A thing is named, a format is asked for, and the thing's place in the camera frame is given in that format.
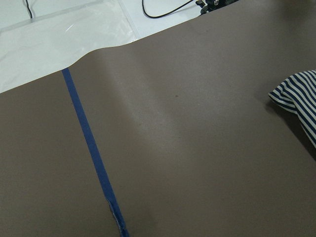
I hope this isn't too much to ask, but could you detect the navy white striped polo shirt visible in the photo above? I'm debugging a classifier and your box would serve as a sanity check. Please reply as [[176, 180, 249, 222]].
[[269, 70, 316, 146]]

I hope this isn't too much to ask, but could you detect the blue tape line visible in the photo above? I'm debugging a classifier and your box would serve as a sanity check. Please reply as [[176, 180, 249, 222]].
[[61, 68, 129, 237]]

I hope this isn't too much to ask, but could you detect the brown paper table cover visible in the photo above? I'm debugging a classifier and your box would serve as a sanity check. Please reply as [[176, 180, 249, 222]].
[[0, 0, 316, 237]]

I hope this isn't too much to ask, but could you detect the black clamp device on desk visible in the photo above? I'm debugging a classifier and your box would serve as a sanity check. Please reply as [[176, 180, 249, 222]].
[[195, 0, 238, 15]]

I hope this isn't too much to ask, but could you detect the black cable on desk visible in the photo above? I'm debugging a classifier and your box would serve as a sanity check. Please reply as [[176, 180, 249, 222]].
[[23, 0, 196, 19]]

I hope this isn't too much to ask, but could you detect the clear plastic bag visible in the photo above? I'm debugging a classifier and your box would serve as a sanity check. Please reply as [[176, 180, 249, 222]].
[[0, 0, 138, 92]]

